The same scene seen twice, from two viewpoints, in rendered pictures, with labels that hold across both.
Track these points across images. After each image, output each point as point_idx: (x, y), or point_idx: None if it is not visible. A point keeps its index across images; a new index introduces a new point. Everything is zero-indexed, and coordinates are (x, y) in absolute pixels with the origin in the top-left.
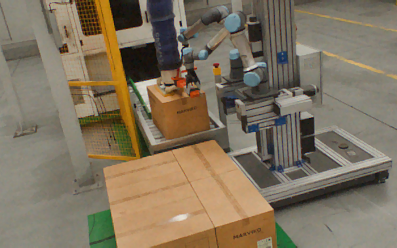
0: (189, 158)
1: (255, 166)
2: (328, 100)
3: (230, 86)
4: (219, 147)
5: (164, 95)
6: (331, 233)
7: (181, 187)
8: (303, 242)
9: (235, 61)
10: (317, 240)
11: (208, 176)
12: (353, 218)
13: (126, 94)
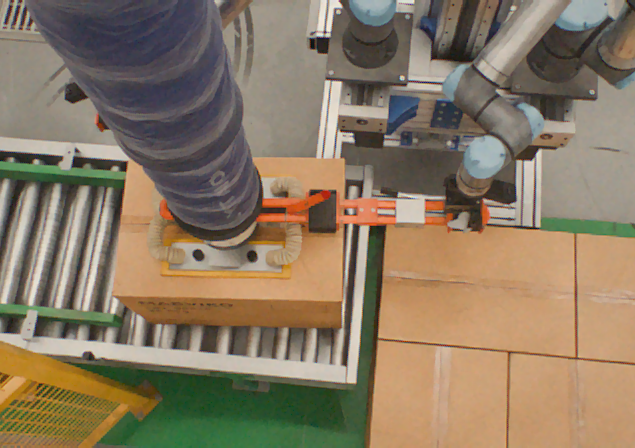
0: (454, 313)
1: (410, 166)
2: None
3: (385, 88)
4: (444, 226)
5: (289, 276)
6: (623, 153)
7: (591, 383)
8: (625, 207)
9: (391, 21)
10: (631, 184)
11: (574, 307)
12: (602, 99)
13: (67, 372)
